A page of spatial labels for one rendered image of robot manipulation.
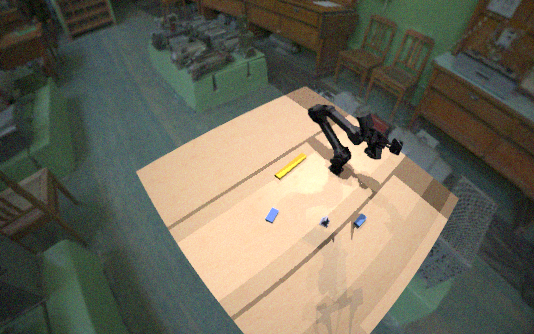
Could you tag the yellow bar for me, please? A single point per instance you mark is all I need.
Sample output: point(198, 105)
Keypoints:
point(290, 166)

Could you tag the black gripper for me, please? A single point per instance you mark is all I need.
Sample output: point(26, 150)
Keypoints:
point(379, 139)

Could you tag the blue rectangular block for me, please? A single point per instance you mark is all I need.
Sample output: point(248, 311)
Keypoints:
point(360, 220)
point(271, 215)

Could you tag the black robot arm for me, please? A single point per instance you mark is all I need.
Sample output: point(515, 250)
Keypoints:
point(342, 154)

